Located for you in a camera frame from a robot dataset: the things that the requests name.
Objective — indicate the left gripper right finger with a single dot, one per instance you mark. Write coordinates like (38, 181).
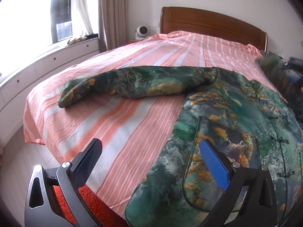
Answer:
(259, 207)

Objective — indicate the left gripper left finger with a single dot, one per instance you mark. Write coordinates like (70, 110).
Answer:
(42, 208)

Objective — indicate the green patterned silk jacket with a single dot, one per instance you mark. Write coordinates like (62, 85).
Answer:
(247, 121)

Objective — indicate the wooden headboard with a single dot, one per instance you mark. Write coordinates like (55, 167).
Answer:
(212, 24)

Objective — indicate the pink striped bed sheet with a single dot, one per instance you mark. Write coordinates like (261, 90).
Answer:
(151, 104)

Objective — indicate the white window cabinet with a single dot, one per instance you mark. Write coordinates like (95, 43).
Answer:
(16, 87)

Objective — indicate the beige curtain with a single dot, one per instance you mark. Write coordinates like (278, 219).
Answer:
(114, 17)

